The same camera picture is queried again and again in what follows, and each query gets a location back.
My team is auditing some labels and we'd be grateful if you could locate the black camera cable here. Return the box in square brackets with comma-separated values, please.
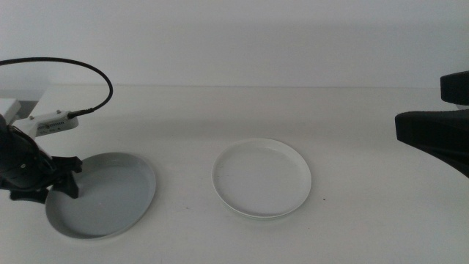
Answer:
[0, 56, 114, 119]

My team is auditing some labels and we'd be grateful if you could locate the grey shallow bowl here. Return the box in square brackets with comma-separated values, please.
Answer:
[45, 152, 158, 240]

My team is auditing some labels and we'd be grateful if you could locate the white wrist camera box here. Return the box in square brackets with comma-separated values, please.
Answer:
[12, 109, 80, 139]

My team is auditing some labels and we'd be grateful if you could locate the white shallow bowl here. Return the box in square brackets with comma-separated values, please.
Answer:
[211, 137, 313, 219]

